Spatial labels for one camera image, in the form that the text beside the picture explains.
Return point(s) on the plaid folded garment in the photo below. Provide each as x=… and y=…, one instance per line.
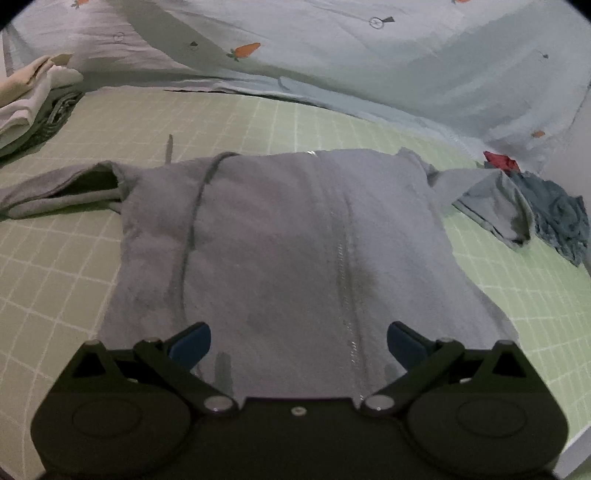
x=57, y=113

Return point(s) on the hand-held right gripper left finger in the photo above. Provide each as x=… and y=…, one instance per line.
x=191, y=340

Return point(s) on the white folded garment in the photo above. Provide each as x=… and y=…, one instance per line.
x=23, y=115

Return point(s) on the green grid mat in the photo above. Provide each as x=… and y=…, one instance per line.
x=55, y=277

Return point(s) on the red cloth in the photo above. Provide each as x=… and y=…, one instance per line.
x=499, y=162

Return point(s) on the blue denim garment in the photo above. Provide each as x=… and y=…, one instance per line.
x=558, y=212

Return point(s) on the carrot print bed sheet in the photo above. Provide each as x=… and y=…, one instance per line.
x=369, y=69

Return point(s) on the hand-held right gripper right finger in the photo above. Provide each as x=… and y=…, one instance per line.
x=406, y=344

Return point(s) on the blue-grey garment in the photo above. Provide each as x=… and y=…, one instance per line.
x=494, y=203

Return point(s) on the beige folded garment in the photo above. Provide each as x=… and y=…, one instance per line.
x=27, y=76

